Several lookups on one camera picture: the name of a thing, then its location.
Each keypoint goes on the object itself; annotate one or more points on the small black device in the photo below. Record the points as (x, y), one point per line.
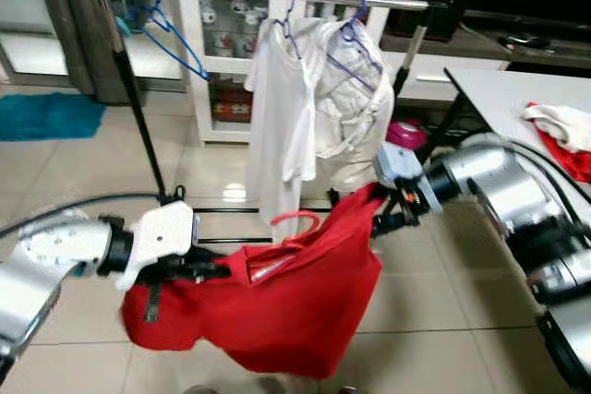
(526, 41)

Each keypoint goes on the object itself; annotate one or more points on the red shirt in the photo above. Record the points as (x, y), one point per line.
(305, 311)

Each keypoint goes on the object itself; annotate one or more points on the cream white jacket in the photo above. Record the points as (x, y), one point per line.
(355, 136)

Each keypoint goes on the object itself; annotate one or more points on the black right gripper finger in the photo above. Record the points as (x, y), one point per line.
(390, 225)

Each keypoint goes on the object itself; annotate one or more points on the purple plastic hanger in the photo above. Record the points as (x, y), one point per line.
(355, 39)
(289, 29)

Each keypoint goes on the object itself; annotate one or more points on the white table black frame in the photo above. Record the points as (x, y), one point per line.
(508, 89)

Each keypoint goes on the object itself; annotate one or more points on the pink round object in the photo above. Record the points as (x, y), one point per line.
(406, 134)

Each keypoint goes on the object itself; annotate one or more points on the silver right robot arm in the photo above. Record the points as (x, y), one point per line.
(499, 182)

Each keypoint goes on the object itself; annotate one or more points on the white glass display cabinet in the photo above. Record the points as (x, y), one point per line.
(189, 108)

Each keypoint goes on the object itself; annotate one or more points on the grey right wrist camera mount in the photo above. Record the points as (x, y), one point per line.
(399, 165)

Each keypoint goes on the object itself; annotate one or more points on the dark grey curtain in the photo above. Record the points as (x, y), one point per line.
(74, 43)

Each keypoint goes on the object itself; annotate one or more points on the white crumpled cloth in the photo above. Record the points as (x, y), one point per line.
(563, 122)

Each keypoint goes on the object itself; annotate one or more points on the red plastic hanger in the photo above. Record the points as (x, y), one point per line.
(297, 214)

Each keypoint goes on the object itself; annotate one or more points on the red patterned box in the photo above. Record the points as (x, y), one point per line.
(231, 108)

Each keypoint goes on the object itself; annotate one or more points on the white shirt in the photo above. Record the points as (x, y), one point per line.
(277, 126)

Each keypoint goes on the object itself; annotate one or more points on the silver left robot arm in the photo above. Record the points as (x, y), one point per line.
(55, 242)

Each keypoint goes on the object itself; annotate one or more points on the white television console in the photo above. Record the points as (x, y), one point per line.
(462, 43)

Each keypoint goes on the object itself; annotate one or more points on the teal floor rug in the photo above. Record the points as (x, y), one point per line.
(46, 117)

